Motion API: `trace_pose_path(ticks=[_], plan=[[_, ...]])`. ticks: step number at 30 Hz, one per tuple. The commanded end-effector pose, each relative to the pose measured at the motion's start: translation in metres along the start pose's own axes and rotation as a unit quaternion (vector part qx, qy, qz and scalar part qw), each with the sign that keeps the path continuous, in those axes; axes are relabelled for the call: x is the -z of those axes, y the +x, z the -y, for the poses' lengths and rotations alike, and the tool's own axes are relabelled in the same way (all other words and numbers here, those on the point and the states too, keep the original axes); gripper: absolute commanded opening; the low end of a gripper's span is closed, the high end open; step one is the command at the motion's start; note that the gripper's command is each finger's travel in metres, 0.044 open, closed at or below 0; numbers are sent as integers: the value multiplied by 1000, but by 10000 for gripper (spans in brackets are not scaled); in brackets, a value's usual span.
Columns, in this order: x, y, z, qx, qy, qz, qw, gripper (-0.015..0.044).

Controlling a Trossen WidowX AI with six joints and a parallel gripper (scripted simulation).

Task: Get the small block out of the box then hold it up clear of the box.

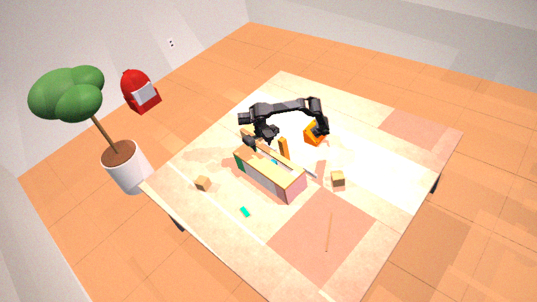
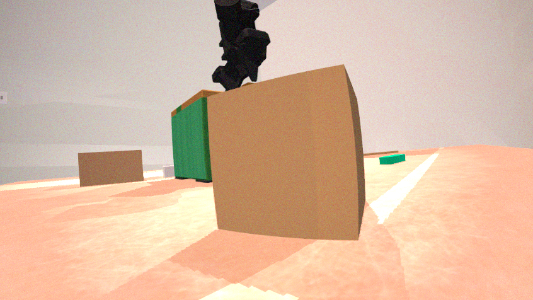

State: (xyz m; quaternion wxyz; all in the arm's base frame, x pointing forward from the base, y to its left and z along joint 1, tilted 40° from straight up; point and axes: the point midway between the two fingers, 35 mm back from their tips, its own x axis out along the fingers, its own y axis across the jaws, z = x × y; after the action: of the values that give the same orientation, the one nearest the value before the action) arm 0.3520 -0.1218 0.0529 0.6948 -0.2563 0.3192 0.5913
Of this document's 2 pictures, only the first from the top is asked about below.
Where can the small green block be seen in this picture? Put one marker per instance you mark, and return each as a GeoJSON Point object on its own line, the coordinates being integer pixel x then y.
{"type": "Point", "coordinates": [245, 212]}

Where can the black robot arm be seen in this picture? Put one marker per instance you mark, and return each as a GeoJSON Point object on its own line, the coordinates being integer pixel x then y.
{"type": "Point", "coordinates": [260, 111]}

